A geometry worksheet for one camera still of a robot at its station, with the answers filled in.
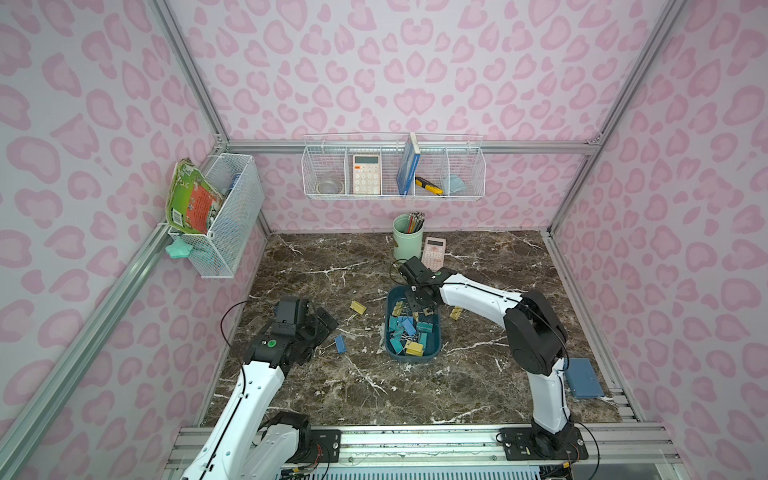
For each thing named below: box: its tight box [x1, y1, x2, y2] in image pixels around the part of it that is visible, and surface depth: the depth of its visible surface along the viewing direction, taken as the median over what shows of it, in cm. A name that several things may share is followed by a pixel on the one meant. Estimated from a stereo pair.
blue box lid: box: [565, 358, 604, 399], surface depth 84 cm
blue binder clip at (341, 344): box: [336, 335, 347, 354], surface depth 92 cm
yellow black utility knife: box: [415, 176, 445, 196], surface depth 99 cm
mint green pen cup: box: [392, 213, 424, 263], surface depth 105 cm
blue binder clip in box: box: [398, 316, 417, 335], surface depth 94 cm
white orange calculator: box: [352, 154, 380, 195], surface depth 96 cm
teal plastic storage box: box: [385, 285, 442, 362], surface depth 92 cm
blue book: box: [396, 132, 421, 195], surface depth 88 cm
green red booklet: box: [166, 157, 224, 234], surface depth 73 cm
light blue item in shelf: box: [450, 174, 467, 193], surface depth 103 cm
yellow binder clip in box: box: [406, 342, 425, 357], surface depth 88 cm
